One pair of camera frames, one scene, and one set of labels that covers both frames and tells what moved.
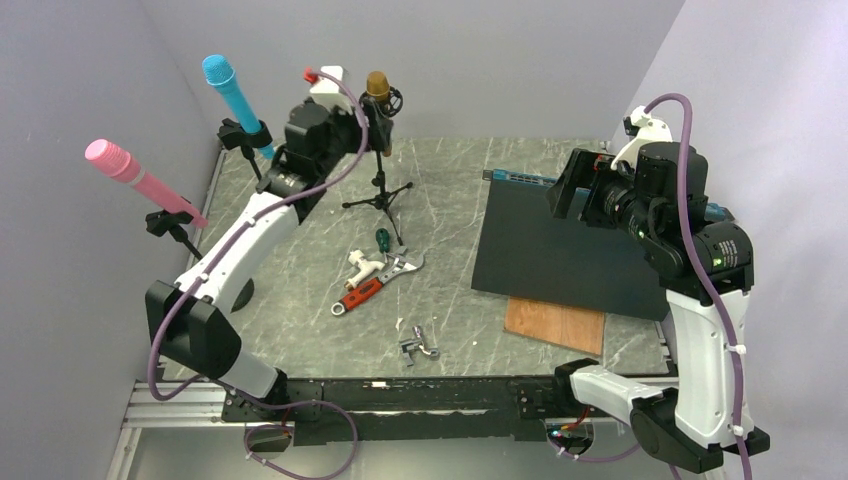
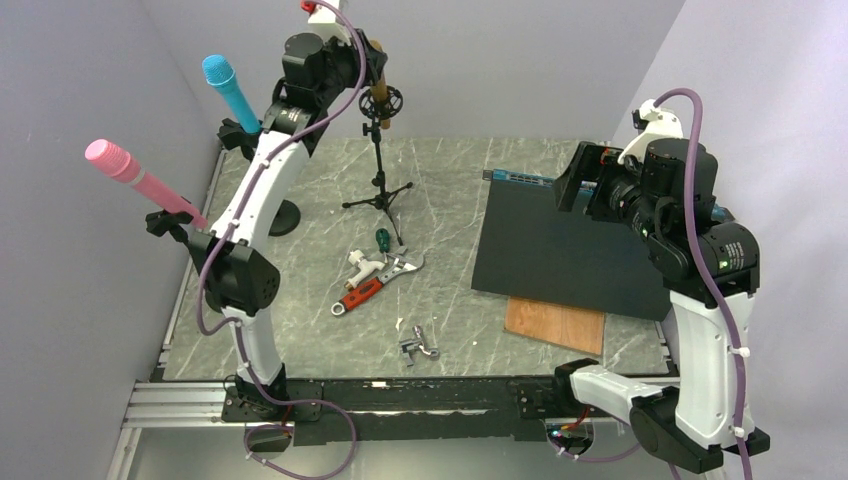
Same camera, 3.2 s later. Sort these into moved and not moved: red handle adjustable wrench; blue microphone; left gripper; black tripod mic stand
Moved: left gripper
Not moved: blue microphone; red handle adjustable wrench; black tripod mic stand
